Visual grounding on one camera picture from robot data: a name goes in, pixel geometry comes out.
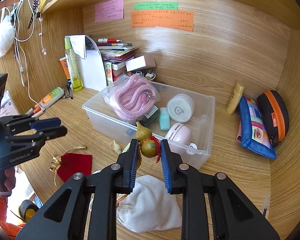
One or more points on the white cloth pouch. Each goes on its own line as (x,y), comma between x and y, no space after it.
(149,207)

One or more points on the yellow tube bottle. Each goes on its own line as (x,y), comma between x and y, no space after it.
(235,98)

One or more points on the orange tube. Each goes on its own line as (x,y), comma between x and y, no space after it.
(65,67)

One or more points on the bowl of trinkets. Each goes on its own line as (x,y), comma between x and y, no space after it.
(149,74)

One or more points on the beige tape roll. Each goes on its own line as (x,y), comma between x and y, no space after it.
(180,108)

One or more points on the stack of books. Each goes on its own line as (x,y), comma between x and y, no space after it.
(114,57)

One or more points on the white paper packet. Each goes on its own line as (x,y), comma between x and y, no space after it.
(8,107)

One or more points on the white orange glue bottle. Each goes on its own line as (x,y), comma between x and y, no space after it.
(46,102)

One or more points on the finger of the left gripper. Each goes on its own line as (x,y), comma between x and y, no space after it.
(43,135)
(37,124)

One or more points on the orange jacket sleeve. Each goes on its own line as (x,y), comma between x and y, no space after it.
(10,229)

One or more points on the blue colourful pouch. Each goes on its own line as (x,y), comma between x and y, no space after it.
(252,134)

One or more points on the green sticky note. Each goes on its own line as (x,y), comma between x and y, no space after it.
(156,6)

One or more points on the black orange zip case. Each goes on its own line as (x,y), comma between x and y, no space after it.
(275,115)

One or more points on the orange sticky note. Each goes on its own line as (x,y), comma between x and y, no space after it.
(175,19)

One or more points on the pink round case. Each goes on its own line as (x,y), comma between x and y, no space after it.
(179,133)

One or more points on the red white marker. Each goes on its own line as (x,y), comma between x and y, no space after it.
(108,40)

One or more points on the clear plastic bin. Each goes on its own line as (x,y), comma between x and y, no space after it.
(105,120)

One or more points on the red velvet pouch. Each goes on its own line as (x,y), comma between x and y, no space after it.
(71,162)

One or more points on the yellow spray bottle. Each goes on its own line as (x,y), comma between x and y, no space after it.
(72,66)

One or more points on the white small box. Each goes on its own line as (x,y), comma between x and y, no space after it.
(140,63)

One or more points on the dark green small jar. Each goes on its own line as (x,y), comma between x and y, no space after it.
(150,116)

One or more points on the white fluffy duster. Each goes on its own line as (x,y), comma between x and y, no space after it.
(7,33)

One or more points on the small teal bottle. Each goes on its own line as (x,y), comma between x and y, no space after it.
(164,119)

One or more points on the gourd charm with tassel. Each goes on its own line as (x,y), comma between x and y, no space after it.
(148,146)

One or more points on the left hand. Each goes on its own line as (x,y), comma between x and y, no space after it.
(7,182)

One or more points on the white paper file holder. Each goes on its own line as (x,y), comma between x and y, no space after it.
(88,60)

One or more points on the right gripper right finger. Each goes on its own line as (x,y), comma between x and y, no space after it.
(233,215)

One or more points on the pink sticky note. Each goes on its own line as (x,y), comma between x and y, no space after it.
(109,11)

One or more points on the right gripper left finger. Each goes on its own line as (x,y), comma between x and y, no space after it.
(85,202)

